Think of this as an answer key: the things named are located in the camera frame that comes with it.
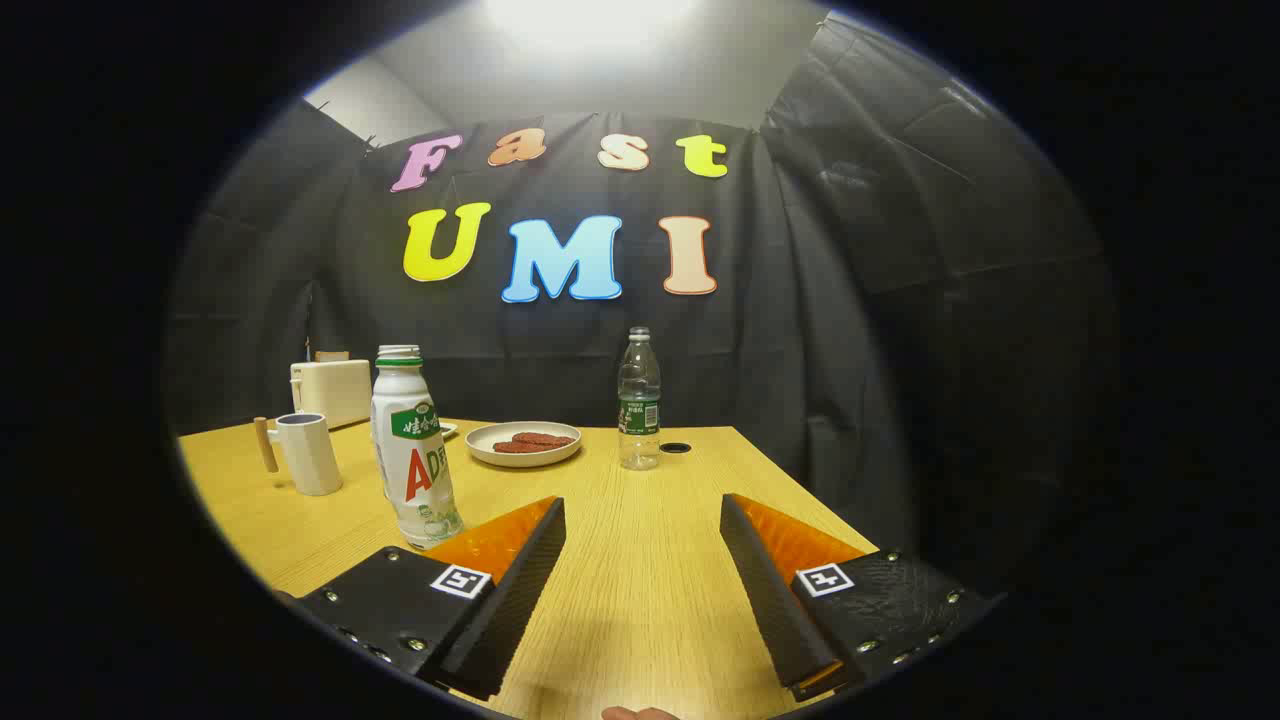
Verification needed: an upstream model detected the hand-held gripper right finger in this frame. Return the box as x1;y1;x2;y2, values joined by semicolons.
719;492;1004;703

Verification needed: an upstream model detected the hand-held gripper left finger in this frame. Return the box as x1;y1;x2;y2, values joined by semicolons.
298;496;567;702

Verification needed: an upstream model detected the white juice bottle green label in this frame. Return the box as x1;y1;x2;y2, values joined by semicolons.
370;345;464;550

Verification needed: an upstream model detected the white cup with wooden handle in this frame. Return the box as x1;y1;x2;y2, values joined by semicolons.
253;412;344;497

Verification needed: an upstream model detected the clear plastic water bottle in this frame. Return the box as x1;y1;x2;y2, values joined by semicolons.
617;327;662;471

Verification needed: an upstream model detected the wooden table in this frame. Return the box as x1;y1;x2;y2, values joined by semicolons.
178;418;881;720

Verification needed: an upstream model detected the white round plate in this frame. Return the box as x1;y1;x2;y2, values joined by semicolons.
465;421;583;469

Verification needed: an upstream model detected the black backdrop cloth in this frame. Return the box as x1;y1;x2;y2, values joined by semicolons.
165;15;1116;591

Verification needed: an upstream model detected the cream toaster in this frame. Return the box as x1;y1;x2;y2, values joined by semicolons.
290;358;374;431

